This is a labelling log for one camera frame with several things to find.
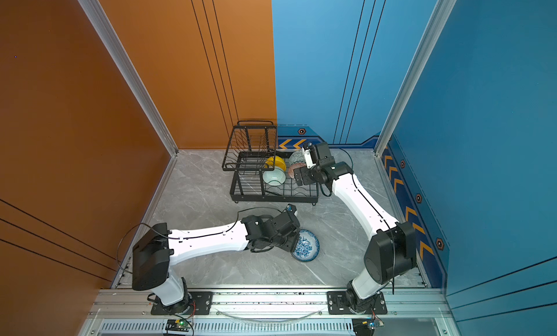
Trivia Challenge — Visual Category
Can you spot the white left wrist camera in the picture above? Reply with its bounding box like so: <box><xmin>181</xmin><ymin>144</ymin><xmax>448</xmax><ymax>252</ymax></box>
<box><xmin>284</xmin><ymin>203</ymin><xmax>297</xmax><ymax>216</ymax></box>

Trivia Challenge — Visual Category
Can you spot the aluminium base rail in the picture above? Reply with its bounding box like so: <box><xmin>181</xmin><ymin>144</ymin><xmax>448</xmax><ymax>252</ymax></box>
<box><xmin>79</xmin><ymin>286</ymin><xmax>460</xmax><ymax>335</ymax></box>

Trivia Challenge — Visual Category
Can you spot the mint green bowl red rim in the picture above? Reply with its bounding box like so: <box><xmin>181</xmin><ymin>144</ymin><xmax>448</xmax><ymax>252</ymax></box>
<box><xmin>263</xmin><ymin>169</ymin><xmax>287</xmax><ymax>187</ymax></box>

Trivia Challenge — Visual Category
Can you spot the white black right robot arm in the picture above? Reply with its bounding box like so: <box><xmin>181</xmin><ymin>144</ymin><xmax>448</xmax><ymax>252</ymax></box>
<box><xmin>294</xmin><ymin>142</ymin><xmax>417</xmax><ymax>314</ymax></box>

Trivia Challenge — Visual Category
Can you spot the aluminium corner post left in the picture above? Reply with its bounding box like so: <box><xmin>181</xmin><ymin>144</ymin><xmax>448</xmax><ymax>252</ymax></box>
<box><xmin>77</xmin><ymin>0</ymin><xmax>179</xmax><ymax>158</ymax></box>

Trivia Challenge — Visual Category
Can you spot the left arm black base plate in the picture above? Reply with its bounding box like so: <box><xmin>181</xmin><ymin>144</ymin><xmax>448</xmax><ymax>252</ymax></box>
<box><xmin>147</xmin><ymin>291</ymin><xmax>213</xmax><ymax>316</ymax></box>

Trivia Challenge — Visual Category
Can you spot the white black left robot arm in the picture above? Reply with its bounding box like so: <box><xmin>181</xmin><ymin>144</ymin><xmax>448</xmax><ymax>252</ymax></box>
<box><xmin>132</xmin><ymin>204</ymin><xmax>301</xmax><ymax>315</ymax></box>

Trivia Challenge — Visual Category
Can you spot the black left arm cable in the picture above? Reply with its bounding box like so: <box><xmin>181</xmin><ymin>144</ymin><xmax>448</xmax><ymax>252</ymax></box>
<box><xmin>115</xmin><ymin>206</ymin><xmax>284</xmax><ymax>276</ymax></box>

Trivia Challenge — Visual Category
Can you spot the yellow bowl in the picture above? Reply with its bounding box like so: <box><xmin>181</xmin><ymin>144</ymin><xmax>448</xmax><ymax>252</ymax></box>
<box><xmin>265</xmin><ymin>156</ymin><xmax>287</xmax><ymax>172</ymax></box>

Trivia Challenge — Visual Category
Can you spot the green circuit board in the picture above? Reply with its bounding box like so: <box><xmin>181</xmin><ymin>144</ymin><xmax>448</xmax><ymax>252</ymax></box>
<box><xmin>165</xmin><ymin>319</ymin><xmax>194</xmax><ymax>335</ymax></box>
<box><xmin>352</xmin><ymin>319</ymin><xmax>384</xmax><ymax>336</ymax></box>

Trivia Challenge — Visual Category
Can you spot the blue white floral bowl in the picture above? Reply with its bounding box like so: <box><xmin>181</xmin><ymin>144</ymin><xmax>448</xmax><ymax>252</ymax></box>
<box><xmin>292</xmin><ymin>230</ymin><xmax>320</xmax><ymax>262</ymax></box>

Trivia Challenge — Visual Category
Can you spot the black wire dish rack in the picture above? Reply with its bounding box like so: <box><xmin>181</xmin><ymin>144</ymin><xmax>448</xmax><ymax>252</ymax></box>
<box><xmin>222</xmin><ymin>121</ymin><xmax>319</xmax><ymax>205</ymax></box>

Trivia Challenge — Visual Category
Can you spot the aluminium corner post right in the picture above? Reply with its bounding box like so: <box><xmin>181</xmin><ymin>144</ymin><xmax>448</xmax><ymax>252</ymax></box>
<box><xmin>374</xmin><ymin>0</ymin><xmax>457</xmax><ymax>158</ymax></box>

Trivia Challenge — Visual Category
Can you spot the grey-green patterned bowl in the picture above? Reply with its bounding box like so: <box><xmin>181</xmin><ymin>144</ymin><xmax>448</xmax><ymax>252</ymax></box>
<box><xmin>289</xmin><ymin>150</ymin><xmax>305</xmax><ymax>164</ymax></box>

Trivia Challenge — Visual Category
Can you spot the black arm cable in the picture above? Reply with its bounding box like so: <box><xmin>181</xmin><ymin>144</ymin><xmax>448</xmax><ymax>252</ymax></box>
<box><xmin>115</xmin><ymin>206</ymin><xmax>284</xmax><ymax>276</ymax></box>
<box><xmin>319</xmin><ymin>147</ymin><xmax>397</xmax><ymax>295</ymax></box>

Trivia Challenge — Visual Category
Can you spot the green circuit board right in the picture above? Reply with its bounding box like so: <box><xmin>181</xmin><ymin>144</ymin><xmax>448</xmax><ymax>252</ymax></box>
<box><xmin>352</xmin><ymin>319</ymin><xmax>384</xmax><ymax>336</ymax></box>

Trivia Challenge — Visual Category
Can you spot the green circuit board left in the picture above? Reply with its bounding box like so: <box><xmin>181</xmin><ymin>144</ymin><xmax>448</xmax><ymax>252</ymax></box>
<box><xmin>165</xmin><ymin>319</ymin><xmax>194</xmax><ymax>335</ymax></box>

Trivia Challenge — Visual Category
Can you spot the aluminium corner post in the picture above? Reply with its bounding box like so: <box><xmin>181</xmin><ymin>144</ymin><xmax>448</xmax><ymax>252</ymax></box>
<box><xmin>374</xmin><ymin>0</ymin><xmax>457</xmax><ymax>158</ymax></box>
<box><xmin>77</xmin><ymin>0</ymin><xmax>179</xmax><ymax>158</ymax></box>

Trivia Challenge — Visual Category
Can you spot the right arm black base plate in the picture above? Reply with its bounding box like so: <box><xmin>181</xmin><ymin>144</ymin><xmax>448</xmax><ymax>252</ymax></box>
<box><xmin>326</xmin><ymin>290</ymin><xmax>388</xmax><ymax>315</ymax></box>

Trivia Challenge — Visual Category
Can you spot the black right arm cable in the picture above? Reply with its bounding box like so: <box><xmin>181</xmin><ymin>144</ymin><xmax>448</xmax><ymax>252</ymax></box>
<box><xmin>319</xmin><ymin>147</ymin><xmax>397</xmax><ymax>295</ymax></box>

